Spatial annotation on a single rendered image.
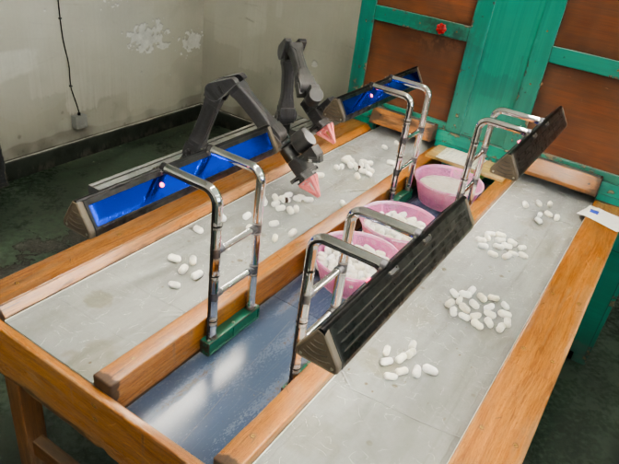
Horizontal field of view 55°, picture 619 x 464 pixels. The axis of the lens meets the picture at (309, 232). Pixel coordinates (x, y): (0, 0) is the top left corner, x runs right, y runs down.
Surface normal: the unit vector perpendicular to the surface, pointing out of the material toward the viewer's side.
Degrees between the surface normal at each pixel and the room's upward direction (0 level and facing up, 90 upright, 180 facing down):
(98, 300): 0
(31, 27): 91
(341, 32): 90
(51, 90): 89
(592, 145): 89
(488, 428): 0
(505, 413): 0
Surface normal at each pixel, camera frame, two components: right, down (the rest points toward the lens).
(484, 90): -0.55, 0.37
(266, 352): 0.12, -0.85
